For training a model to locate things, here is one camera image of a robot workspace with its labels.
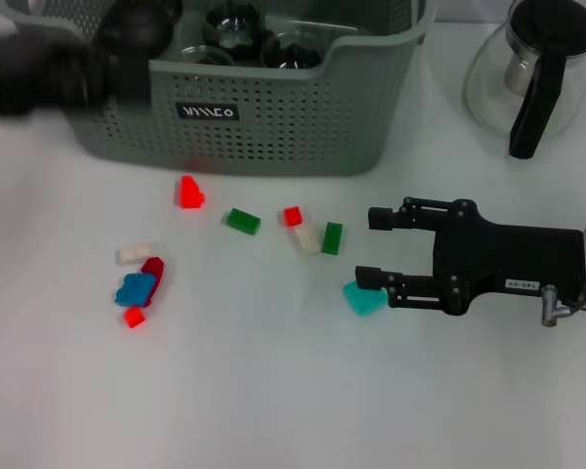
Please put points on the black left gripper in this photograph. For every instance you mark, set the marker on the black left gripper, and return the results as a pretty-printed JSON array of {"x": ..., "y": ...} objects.
[{"x": 39, "y": 78}]

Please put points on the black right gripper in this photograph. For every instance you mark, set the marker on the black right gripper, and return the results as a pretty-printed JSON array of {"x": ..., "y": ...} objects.
[{"x": 508, "y": 259}]

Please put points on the glass teacup black sleeve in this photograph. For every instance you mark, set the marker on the glass teacup black sleeve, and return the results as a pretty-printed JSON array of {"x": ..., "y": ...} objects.
[
  {"x": 207, "y": 56},
  {"x": 234, "y": 24},
  {"x": 293, "y": 54}
]

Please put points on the dark red toy brick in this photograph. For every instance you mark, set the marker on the dark red toy brick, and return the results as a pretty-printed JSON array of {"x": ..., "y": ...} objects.
[{"x": 155, "y": 271}]

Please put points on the blue toy brick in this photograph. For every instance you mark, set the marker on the blue toy brick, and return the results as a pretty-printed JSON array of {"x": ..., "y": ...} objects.
[{"x": 134, "y": 289}]

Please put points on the grey perforated storage bin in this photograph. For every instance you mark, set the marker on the grey perforated storage bin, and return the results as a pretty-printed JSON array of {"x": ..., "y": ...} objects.
[{"x": 273, "y": 137}]

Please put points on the green toy brick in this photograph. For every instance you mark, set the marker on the green toy brick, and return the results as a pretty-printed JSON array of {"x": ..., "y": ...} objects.
[
  {"x": 244, "y": 221},
  {"x": 332, "y": 238}
]

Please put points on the dark clay teapot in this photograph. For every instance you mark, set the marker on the dark clay teapot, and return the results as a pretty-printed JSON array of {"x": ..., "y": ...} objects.
[{"x": 137, "y": 27}]

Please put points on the teal flat toy brick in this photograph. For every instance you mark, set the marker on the teal flat toy brick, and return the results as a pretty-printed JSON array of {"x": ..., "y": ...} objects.
[{"x": 364, "y": 303}]

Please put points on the white toy brick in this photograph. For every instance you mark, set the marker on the white toy brick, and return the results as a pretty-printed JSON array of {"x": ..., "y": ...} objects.
[
  {"x": 307, "y": 240},
  {"x": 137, "y": 254}
]

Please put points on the small red toy brick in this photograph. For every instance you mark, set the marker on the small red toy brick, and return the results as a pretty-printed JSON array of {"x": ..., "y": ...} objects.
[
  {"x": 293, "y": 216},
  {"x": 135, "y": 317}
]

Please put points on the red sloped toy brick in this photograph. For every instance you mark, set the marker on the red sloped toy brick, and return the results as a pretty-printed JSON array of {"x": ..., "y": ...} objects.
[{"x": 190, "y": 193}]

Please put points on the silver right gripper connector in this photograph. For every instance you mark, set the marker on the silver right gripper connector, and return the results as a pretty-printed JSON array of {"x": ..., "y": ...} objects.
[{"x": 548, "y": 305}]

